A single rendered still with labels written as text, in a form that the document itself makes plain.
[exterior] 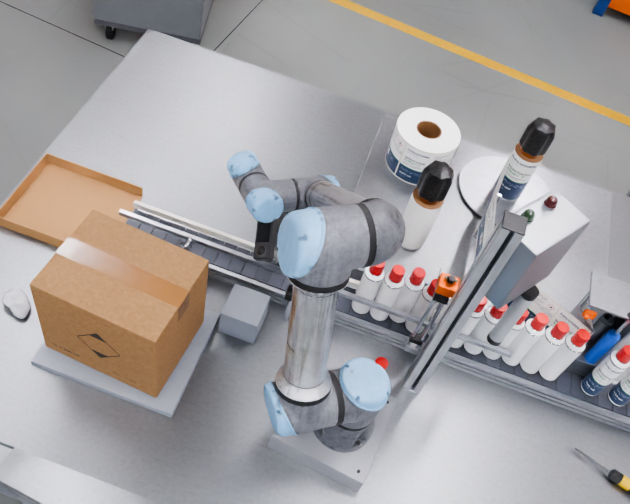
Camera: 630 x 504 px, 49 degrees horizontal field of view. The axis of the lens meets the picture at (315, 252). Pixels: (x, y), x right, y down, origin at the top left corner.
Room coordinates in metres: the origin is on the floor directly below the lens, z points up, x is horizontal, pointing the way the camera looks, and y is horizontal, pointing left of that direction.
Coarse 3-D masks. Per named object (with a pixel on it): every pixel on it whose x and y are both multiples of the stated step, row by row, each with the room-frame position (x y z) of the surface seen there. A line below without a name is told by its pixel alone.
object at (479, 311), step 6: (486, 300) 1.04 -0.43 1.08; (480, 306) 1.03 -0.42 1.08; (474, 312) 1.03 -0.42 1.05; (480, 312) 1.03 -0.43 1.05; (474, 318) 1.02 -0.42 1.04; (480, 318) 1.03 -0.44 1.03; (468, 324) 1.02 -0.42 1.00; (474, 324) 1.02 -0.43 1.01; (462, 330) 1.02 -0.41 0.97; (468, 330) 1.02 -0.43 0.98; (456, 342) 1.02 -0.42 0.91; (462, 342) 1.02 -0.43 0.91; (456, 348) 1.02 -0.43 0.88
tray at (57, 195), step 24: (48, 168) 1.26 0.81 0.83; (72, 168) 1.27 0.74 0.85; (24, 192) 1.15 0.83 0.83; (48, 192) 1.17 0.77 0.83; (72, 192) 1.20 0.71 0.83; (96, 192) 1.22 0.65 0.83; (120, 192) 1.25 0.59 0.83; (0, 216) 1.03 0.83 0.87; (24, 216) 1.07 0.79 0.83; (48, 216) 1.10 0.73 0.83; (72, 216) 1.12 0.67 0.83; (120, 216) 1.16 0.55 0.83; (48, 240) 1.01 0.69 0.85
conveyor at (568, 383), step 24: (144, 216) 1.15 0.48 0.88; (168, 240) 1.10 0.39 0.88; (216, 240) 1.14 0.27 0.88; (216, 264) 1.07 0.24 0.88; (240, 264) 1.09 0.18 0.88; (408, 336) 1.02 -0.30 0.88; (480, 360) 1.01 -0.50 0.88; (552, 384) 1.00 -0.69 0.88; (576, 384) 1.02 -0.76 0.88; (624, 408) 0.99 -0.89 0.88
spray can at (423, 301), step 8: (432, 280) 1.06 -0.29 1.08; (424, 288) 1.06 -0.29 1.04; (432, 288) 1.04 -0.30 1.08; (424, 296) 1.04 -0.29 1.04; (432, 296) 1.04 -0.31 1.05; (416, 304) 1.04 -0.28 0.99; (424, 304) 1.03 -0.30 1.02; (416, 312) 1.03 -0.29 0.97; (432, 312) 1.03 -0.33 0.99; (408, 328) 1.03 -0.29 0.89
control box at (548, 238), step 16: (528, 208) 0.98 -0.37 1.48; (544, 208) 0.99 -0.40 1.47; (560, 208) 1.01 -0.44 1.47; (576, 208) 1.02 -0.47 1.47; (528, 224) 0.94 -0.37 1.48; (544, 224) 0.95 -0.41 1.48; (560, 224) 0.96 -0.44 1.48; (576, 224) 0.98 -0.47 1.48; (528, 240) 0.90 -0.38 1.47; (544, 240) 0.91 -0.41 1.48; (560, 240) 0.92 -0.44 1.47; (512, 256) 0.89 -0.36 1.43; (528, 256) 0.88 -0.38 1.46; (544, 256) 0.90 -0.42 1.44; (560, 256) 0.98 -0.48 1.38; (512, 272) 0.88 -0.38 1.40; (528, 272) 0.88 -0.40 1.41; (544, 272) 0.96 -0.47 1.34; (496, 288) 0.89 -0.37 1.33; (512, 288) 0.87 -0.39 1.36; (528, 288) 0.94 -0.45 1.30; (496, 304) 0.87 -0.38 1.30
